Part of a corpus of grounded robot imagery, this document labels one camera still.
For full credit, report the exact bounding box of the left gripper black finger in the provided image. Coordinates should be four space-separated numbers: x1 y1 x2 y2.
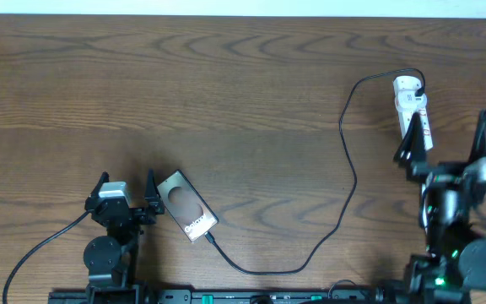
89 171 109 198
144 169 165 215

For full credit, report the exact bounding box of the black USB charging cable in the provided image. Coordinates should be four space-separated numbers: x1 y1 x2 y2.
203 68 427 276

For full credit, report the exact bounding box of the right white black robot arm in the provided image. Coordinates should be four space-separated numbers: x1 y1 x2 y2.
382 110 486 303

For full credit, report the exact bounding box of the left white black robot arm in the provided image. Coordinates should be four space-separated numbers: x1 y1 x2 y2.
84 170 165 304

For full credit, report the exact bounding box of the white charger plug adapter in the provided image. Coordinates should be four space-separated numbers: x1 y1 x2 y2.
393 75 422 95

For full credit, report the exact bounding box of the white power strip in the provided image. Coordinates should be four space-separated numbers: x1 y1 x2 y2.
395 90 434 152

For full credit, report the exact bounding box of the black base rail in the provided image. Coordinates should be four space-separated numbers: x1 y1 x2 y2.
47 286 409 304

